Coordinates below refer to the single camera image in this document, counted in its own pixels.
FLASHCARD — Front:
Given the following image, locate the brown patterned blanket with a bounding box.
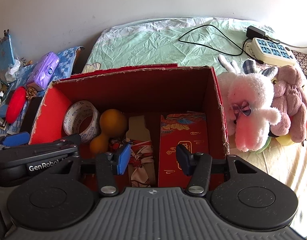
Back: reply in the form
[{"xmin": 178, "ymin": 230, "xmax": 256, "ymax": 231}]
[{"xmin": 291, "ymin": 50, "xmax": 307, "ymax": 90}]

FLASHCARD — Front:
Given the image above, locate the purple tissue pack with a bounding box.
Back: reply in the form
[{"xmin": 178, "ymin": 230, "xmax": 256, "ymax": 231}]
[{"xmin": 26, "ymin": 51, "xmax": 60, "ymax": 92}]

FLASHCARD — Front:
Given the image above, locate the white cable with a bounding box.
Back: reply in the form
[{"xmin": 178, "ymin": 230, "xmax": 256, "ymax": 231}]
[{"xmin": 265, "ymin": 36, "xmax": 307, "ymax": 49}]

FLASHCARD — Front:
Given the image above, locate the black phone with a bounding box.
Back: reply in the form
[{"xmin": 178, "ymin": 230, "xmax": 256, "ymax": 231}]
[{"xmin": 19, "ymin": 96, "xmax": 43, "ymax": 134}]

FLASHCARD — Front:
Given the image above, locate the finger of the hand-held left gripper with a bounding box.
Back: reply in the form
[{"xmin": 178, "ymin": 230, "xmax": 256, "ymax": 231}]
[
  {"xmin": 0, "ymin": 131, "xmax": 31, "ymax": 152},
  {"xmin": 4, "ymin": 133, "xmax": 82, "ymax": 159}
]

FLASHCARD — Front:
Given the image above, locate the red cardboard box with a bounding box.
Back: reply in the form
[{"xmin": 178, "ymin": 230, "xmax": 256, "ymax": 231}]
[{"xmin": 29, "ymin": 64, "xmax": 230, "ymax": 190}]

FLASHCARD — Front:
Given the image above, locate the crumpled clear plastic wrap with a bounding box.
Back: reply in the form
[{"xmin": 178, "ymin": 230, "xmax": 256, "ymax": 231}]
[{"xmin": 5, "ymin": 60, "xmax": 21, "ymax": 82}]

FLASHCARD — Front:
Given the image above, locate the brown pinecone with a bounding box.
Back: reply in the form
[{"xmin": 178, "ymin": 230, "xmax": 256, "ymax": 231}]
[{"xmin": 26, "ymin": 86, "xmax": 39, "ymax": 100}]

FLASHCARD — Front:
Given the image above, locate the red white patterned cloth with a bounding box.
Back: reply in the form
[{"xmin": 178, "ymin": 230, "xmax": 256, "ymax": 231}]
[{"xmin": 109, "ymin": 137, "xmax": 156, "ymax": 188}]

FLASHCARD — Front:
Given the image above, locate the red oval case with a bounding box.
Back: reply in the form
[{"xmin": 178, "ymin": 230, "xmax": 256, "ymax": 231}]
[{"xmin": 5, "ymin": 86, "xmax": 27, "ymax": 124}]

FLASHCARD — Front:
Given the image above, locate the blue plaid plush toy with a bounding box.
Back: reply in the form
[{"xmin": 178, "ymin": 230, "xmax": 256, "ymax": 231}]
[{"xmin": 242, "ymin": 58, "xmax": 279, "ymax": 83}]

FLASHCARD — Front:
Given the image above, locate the cream bed sheet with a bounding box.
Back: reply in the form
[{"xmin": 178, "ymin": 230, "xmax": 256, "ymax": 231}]
[{"xmin": 238, "ymin": 135, "xmax": 307, "ymax": 230}]

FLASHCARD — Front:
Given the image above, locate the orange gourd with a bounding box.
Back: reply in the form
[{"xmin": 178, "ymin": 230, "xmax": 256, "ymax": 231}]
[{"xmin": 89, "ymin": 109, "xmax": 128, "ymax": 155}]

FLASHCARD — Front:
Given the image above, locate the mauve bear plush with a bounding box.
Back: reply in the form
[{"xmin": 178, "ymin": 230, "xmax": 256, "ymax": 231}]
[{"xmin": 270, "ymin": 65, "xmax": 307, "ymax": 143}]

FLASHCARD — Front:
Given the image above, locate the red patterned gift box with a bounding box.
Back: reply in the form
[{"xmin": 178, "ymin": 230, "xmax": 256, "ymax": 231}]
[{"xmin": 158, "ymin": 112, "xmax": 214, "ymax": 190}]

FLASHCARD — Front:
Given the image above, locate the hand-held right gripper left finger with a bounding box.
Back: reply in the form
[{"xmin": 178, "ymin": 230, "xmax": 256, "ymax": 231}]
[{"xmin": 50, "ymin": 144, "xmax": 132, "ymax": 197}]

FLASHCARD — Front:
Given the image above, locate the pink white bunny plush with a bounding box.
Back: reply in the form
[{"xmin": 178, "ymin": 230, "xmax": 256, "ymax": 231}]
[{"xmin": 217, "ymin": 54, "xmax": 281, "ymax": 152}]

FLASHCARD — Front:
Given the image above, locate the clear printed tape roll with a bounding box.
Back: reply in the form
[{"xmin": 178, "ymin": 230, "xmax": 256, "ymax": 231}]
[{"xmin": 63, "ymin": 100, "xmax": 100, "ymax": 144}]

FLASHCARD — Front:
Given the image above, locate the black power adapter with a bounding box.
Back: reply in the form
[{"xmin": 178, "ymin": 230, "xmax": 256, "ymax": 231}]
[{"xmin": 246, "ymin": 26, "xmax": 266, "ymax": 38}]

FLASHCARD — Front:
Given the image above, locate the black cable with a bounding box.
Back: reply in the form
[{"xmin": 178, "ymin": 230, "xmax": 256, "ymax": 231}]
[{"xmin": 178, "ymin": 24, "xmax": 244, "ymax": 57}]

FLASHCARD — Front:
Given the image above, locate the yellow plush toy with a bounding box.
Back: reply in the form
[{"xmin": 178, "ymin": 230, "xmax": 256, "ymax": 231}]
[{"xmin": 266, "ymin": 120, "xmax": 307, "ymax": 153}]

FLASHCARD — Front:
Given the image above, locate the white blue power strip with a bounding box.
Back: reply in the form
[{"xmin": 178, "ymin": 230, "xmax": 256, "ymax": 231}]
[{"xmin": 243, "ymin": 37, "xmax": 296, "ymax": 65}]

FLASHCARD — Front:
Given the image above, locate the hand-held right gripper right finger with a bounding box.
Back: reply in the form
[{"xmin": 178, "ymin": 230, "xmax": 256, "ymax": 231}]
[{"xmin": 176, "ymin": 144, "xmax": 258, "ymax": 197}]

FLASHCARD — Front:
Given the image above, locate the light green bed sheet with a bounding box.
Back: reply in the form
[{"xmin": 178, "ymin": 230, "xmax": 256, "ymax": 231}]
[{"xmin": 81, "ymin": 17, "xmax": 297, "ymax": 80}]

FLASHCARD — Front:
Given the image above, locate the blue checkered cloth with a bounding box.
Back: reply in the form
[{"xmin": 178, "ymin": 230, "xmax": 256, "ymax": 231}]
[{"xmin": 0, "ymin": 46, "xmax": 85, "ymax": 135}]

